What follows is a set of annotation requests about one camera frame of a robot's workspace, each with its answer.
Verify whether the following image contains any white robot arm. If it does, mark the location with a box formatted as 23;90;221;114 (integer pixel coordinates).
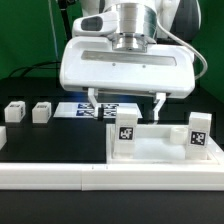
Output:
60;0;208;118

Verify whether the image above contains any white marker sheet with tags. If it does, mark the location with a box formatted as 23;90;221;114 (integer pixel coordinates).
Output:
54;102;142;118

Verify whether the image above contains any white square table top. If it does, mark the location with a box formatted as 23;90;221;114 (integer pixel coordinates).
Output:
106;124;224;165

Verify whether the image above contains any white U-shaped obstacle fence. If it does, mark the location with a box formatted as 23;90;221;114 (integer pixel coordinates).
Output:
0;125;224;191

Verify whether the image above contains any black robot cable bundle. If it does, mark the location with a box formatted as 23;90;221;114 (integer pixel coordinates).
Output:
7;0;78;78

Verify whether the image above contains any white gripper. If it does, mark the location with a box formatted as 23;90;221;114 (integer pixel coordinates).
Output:
60;13;195;120

